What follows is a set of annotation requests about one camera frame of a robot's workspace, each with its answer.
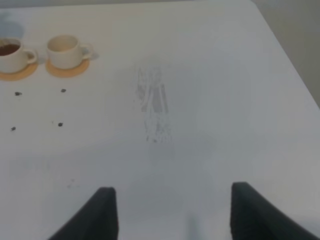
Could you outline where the right orange coaster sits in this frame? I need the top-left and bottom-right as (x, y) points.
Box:
(45, 59), (90, 78)

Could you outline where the right white teacup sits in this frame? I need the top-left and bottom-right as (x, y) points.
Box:
(46, 35), (94, 70)

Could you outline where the left white teacup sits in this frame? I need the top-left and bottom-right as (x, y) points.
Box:
(0, 37), (38, 74)

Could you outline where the white teacup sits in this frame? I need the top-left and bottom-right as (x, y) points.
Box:
(0, 37), (38, 74)
(46, 35), (94, 70)

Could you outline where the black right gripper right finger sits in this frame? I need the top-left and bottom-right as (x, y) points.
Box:
(230, 182), (319, 240)

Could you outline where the left orange coaster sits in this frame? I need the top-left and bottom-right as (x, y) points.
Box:
(0, 63), (39, 82)

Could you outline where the orange coaster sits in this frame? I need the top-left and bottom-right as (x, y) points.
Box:
(45, 59), (90, 78)
(0, 63), (39, 82)

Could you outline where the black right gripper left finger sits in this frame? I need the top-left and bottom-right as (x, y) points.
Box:
(50, 187), (119, 240)

